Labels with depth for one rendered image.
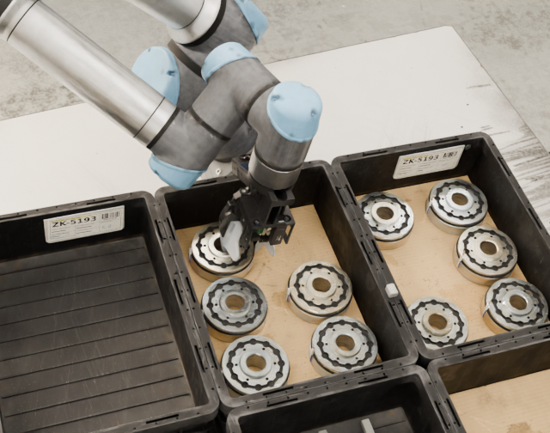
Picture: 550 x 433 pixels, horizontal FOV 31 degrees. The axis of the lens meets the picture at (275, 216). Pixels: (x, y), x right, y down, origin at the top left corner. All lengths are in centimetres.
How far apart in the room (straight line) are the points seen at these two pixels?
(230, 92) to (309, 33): 191
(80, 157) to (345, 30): 159
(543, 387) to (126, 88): 78
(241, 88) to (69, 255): 43
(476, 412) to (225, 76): 63
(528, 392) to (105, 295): 67
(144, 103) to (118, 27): 184
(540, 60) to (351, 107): 146
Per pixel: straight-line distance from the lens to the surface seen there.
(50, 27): 142
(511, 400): 158
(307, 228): 168
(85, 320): 155
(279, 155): 137
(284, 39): 326
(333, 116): 204
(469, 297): 166
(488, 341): 150
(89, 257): 162
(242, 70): 140
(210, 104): 141
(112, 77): 141
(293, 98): 134
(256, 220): 147
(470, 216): 173
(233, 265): 158
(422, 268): 167
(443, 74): 220
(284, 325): 156
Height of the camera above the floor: 214
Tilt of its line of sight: 51 degrees down
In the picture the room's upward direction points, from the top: 11 degrees clockwise
